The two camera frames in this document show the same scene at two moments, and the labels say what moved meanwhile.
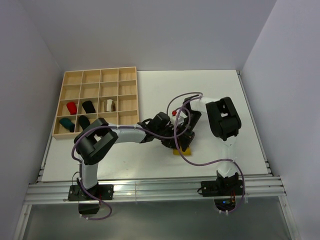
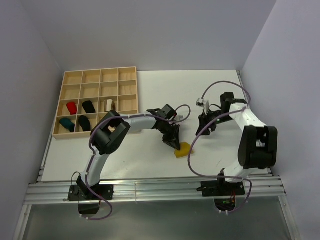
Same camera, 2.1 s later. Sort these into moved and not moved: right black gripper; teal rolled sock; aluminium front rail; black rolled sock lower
Moved: right black gripper
Not moved: aluminium front rail; black rolled sock lower; teal rolled sock
